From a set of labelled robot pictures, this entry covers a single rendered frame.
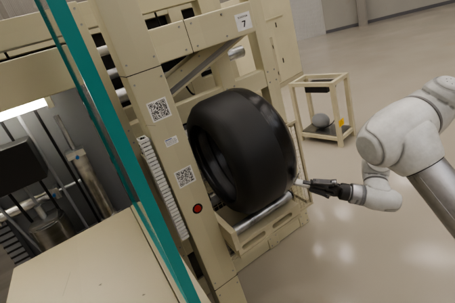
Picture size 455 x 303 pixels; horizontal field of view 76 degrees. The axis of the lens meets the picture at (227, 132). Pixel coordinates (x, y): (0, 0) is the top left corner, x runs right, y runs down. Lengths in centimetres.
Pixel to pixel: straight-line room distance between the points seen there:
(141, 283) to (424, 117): 78
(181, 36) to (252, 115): 50
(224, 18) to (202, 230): 98
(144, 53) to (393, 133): 79
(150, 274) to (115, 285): 8
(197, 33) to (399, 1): 1204
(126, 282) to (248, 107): 73
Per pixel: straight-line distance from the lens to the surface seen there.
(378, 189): 140
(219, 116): 113
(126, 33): 106
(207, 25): 145
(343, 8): 1298
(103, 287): 80
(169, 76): 150
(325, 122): 377
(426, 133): 86
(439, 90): 94
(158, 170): 115
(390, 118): 84
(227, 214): 160
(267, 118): 115
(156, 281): 73
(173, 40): 137
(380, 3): 1309
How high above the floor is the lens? 175
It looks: 21 degrees down
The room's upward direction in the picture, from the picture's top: 17 degrees counter-clockwise
